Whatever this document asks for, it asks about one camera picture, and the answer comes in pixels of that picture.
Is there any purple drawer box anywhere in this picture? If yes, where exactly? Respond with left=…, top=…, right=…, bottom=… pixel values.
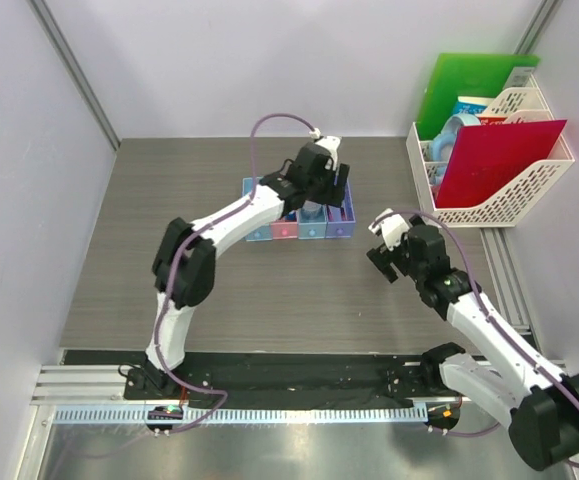
left=325, top=184, right=356, bottom=239

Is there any slotted cable duct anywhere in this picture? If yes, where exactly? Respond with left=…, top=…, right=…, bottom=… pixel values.
left=53, top=403, right=428, bottom=425

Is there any pink drawer box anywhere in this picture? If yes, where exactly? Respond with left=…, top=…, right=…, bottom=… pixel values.
left=270, top=214, right=298, bottom=240

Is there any clear paper clip jar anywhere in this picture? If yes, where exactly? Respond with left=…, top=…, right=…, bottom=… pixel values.
left=300, top=201, right=323, bottom=220

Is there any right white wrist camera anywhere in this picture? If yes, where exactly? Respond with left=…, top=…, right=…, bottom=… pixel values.
left=368, top=208, right=410, bottom=251

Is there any magenta folder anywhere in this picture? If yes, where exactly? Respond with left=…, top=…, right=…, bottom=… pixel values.
left=436, top=119, right=567, bottom=209

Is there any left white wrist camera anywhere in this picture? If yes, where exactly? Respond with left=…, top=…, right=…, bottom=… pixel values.
left=309, top=128, right=341, bottom=172

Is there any light blue drawer box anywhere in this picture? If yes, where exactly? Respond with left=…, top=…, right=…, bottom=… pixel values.
left=241, top=177, right=273, bottom=244

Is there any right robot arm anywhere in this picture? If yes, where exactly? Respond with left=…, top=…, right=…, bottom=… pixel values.
left=367, top=215, right=579, bottom=471

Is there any green folder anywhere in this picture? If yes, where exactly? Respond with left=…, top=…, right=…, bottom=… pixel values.
left=416, top=53, right=540, bottom=140

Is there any red white book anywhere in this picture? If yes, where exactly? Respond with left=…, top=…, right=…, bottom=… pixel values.
left=478, top=116, right=507, bottom=125

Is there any blue white book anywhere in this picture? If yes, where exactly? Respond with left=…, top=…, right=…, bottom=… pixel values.
left=452, top=96, right=494, bottom=115

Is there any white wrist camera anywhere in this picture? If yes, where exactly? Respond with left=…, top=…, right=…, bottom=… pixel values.
left=368, top=208, right=410, bottom=251
left=309, top=128, right=341, bottom=172

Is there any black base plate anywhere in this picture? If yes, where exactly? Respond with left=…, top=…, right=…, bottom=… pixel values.
left=64, top=350, right=460, bottom=409

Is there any blue tape roll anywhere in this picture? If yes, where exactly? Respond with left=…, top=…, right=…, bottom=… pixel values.
left=428, top=113, right=481, bottom=162

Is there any white file organizer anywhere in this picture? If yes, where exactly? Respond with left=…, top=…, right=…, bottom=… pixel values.
left=406, top=78, right=575, bottom=228

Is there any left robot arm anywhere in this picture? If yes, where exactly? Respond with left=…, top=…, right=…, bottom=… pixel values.
left=143, top=136, right=350, bottom=399

